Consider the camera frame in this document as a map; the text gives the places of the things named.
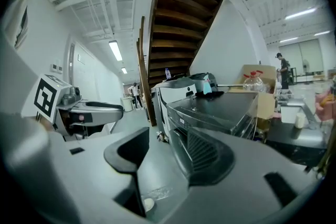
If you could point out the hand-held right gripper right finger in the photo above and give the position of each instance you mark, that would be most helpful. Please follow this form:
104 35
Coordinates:
207 160

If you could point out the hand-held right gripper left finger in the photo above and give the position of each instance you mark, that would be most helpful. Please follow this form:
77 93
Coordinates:
123 157

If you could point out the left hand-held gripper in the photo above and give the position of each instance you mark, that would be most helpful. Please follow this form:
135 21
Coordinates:
44 97

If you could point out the person's left forearm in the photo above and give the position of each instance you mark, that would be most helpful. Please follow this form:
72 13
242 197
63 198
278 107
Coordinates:
44 124

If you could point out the white waste bin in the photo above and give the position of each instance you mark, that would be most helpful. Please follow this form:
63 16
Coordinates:
127 104

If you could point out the white door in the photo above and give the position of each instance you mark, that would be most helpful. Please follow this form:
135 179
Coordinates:
84 73

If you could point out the pair of shoes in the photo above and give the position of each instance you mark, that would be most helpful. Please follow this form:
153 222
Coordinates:
162 136

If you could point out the long ceiling light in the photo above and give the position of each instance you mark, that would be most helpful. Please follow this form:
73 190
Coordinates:
115 50
300 13
321 33
124 70
288 40

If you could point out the small white round object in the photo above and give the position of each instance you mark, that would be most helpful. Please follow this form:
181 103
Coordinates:
149 204

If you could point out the wooden stair handrail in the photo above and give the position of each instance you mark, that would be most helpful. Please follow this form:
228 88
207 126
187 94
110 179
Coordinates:
144 70

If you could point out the black cloth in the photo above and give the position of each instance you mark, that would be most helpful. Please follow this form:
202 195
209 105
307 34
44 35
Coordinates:
210 94

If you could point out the white appliance with grey lid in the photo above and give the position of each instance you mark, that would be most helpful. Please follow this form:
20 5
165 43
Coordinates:
170 94

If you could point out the light blue bottle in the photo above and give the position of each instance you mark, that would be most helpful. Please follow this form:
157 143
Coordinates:
207 87

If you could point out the clear plastic water bottle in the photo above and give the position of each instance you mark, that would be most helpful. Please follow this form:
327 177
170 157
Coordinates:
168 74

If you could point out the grey printer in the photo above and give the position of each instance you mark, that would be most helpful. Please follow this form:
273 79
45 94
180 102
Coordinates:
202 78

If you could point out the brown cardboard box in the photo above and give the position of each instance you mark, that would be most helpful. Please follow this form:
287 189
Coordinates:
266 102

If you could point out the clear jug with red cap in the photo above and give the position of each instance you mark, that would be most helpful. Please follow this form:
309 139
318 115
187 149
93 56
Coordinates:
253 83

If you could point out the black marble counter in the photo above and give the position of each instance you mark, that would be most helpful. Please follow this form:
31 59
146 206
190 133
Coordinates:
296 141

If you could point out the white cup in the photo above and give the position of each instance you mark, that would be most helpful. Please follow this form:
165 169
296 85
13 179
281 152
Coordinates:
299 120

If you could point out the person's white shirt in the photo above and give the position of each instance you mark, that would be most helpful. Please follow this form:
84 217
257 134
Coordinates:
15 42

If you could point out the dark wooden staircase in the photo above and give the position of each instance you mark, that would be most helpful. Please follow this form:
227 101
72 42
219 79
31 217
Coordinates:
181 23

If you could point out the pink plastic object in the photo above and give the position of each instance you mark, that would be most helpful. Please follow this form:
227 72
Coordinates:
325 107

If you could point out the white standing fan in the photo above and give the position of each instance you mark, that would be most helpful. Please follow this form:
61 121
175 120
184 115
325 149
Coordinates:
305 66

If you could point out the white window blinds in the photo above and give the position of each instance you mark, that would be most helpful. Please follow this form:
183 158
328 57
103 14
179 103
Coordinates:
302 56

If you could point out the white wall switch panel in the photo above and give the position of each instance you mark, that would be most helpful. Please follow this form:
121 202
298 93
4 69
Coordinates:
56 67

